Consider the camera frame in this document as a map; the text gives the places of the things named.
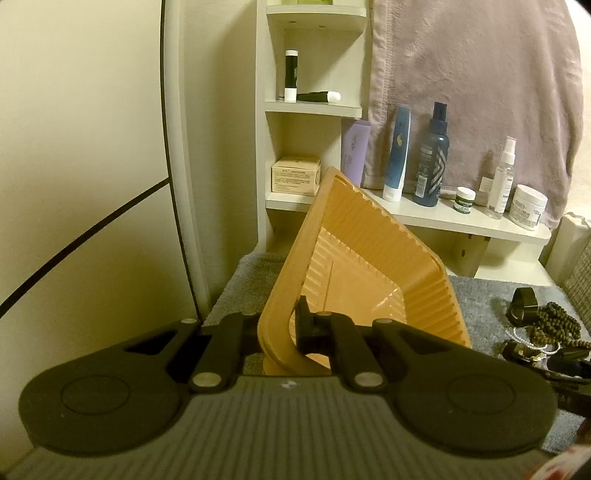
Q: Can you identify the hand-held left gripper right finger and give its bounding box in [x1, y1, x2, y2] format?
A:
[295, 295, 459, 394]

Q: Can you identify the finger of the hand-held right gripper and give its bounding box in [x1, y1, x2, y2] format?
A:
[540, 367, 591, 416]

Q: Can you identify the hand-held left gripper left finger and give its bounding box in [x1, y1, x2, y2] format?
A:
[124, 311, 260, 394]

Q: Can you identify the dark wooden bead necklace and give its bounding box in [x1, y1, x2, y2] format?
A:
[526, 301, 583, 346]

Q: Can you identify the orange ribbed plastic tray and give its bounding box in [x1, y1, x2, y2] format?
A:
[257, 166, 472, 376]

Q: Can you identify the red and white cloth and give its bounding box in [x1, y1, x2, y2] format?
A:
[538, 445, 591, 480]

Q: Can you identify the black watch band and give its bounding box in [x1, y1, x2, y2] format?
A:
[505, 287, 539, 326]

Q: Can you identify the checked fabric cushion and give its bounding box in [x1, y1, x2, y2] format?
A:
[561, 251, 591, 324]

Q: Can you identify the grey towel mat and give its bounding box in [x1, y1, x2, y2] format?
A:
[203, 251, 591, 453]

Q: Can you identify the cream cardboard box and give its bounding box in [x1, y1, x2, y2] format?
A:
[271, 156, 322, 195]

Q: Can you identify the white curved trim strip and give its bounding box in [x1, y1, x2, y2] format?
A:
[161, 0, 213, 319]

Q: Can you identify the purple cosmetic tube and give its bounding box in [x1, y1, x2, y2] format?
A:
[341, 117, 371, 184]

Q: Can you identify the white cream jar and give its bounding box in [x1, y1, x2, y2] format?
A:
[508, 184, 549, 230]

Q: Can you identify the white wooden shelf unit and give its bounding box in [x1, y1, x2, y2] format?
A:
[256, 0, 552, 278]

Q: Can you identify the blue and white tube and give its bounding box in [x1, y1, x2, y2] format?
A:
[382, 104, 411, 203]

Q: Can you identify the dark blue spray bottle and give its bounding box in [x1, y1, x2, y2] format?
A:
[412, 102, 450, 207]

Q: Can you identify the clear spray bottle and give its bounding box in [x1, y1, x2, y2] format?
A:
[486, 136, 517, 220]

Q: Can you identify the black tube with white caps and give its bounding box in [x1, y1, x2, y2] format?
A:
[284, 50, 298, 102]

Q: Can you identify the lilac hanging towel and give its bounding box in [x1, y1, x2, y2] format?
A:
[360, 0, 585, 232]

